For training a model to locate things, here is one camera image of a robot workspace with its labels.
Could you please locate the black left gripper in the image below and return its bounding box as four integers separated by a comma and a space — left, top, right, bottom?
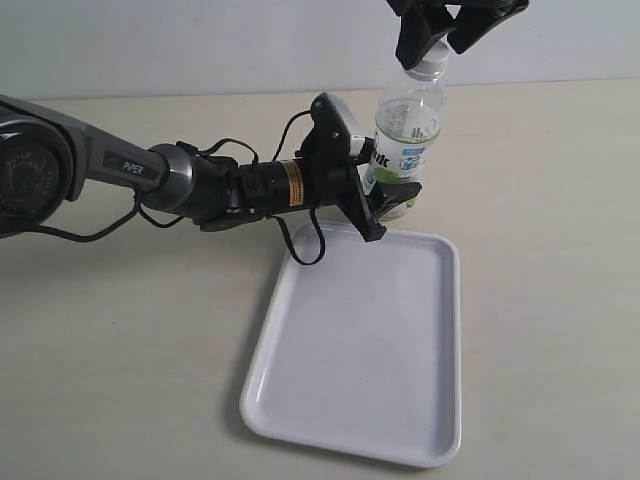
269, 138, 422, 242

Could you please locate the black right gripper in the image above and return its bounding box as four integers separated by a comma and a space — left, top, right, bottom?
387, 0, 529, 70

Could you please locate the white bottle cap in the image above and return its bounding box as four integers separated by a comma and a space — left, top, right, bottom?
414, 41, 450, 75

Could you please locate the clear plastic drink bottle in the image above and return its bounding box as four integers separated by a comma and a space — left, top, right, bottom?
362, 67, 446, 193

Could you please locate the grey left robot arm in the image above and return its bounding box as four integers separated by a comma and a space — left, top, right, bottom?
1, 93, 421, 242

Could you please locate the white plastic tray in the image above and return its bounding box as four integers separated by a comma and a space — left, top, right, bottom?
239, 222, 461, 469

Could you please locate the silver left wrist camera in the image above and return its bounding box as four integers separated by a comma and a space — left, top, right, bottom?
311, 92, 366, 157

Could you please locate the black left camera cable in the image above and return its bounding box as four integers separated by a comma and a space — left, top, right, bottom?
19, 112, 329, 266

